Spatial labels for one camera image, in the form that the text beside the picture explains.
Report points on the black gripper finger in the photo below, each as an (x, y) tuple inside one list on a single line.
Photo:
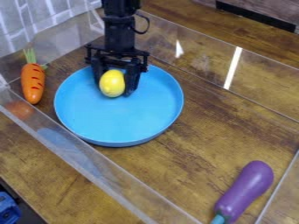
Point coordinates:
[(132, 76), (99, 68)]

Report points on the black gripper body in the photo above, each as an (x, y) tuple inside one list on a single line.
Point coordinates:
[(116, 59)]

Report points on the yellow lemon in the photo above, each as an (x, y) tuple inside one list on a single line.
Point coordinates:
[(111, 83)]

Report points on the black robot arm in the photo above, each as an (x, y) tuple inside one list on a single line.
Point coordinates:
[(120, 25)]

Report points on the blue round tray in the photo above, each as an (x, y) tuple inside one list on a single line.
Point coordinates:
[(123, 121)]

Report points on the orange toy carrot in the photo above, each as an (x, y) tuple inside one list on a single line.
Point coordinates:
[(32, 77)]

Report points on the white checkered curtain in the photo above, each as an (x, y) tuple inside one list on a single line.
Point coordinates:
[(24, 17)]

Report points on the purple toy eggplant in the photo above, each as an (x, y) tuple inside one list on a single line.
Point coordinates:
[(251, 184)]

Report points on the blue object at corner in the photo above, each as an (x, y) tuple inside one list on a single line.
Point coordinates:
[(10, 210)]

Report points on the clear acrylic barrier wall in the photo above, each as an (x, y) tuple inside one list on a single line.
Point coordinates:
[(239, 118)]

